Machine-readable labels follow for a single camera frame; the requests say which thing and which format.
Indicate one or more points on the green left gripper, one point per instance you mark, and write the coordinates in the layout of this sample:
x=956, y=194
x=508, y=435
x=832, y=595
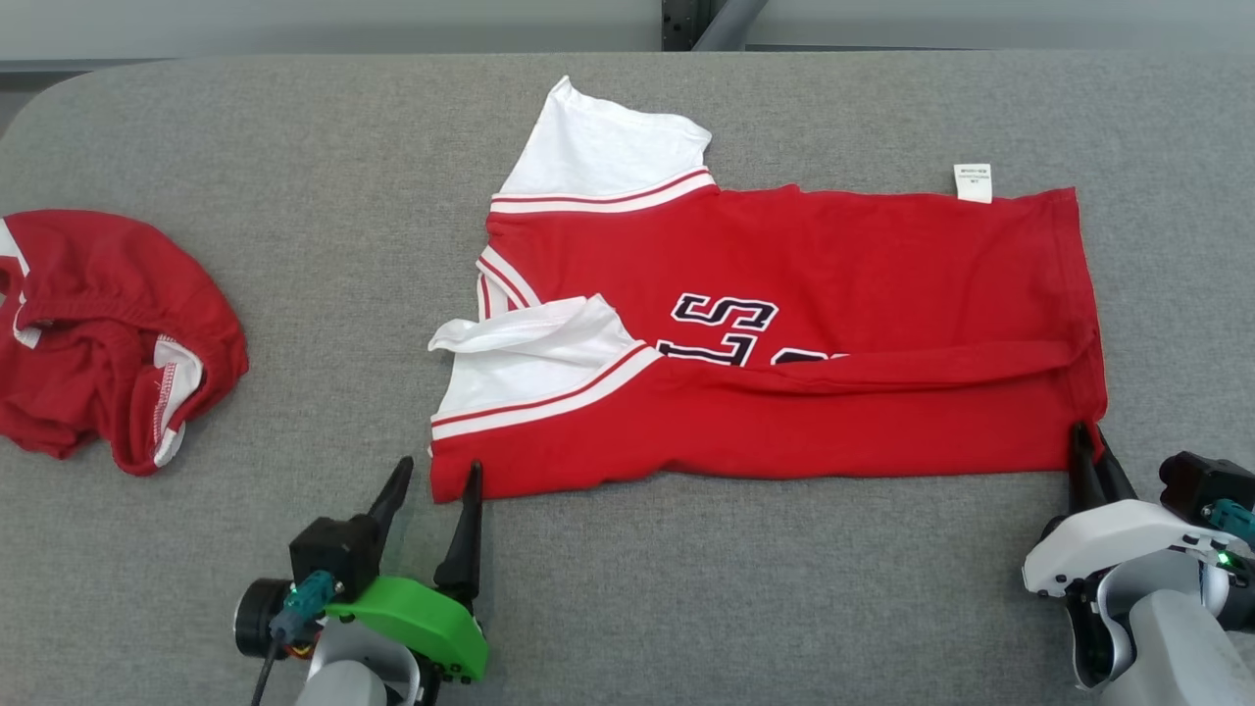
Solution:
x=422, y=613

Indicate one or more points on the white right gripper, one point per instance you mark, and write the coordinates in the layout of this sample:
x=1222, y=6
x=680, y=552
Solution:
x=1108, y=534

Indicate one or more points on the red white basketball jersey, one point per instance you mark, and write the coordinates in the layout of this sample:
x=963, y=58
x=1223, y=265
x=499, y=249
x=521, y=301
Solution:
x=833, y=265

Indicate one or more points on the red basketball shorts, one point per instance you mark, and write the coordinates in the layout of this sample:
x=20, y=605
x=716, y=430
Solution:
x=98, y=294

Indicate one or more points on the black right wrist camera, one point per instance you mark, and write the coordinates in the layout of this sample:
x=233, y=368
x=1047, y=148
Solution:
x=1201, y=480

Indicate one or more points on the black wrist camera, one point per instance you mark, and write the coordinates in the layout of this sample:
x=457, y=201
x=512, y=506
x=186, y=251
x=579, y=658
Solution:
x=328, y=554
x=1201, y=480

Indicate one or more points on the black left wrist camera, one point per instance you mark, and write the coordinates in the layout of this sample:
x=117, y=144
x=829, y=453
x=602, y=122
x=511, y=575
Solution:
x=328, y=554

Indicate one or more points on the black perforated bracket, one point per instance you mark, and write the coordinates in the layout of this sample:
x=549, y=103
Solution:
x=678, y=25

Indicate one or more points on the grey metal frame post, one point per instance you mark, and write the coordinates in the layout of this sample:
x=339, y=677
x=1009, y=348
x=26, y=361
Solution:
x=730, y=22

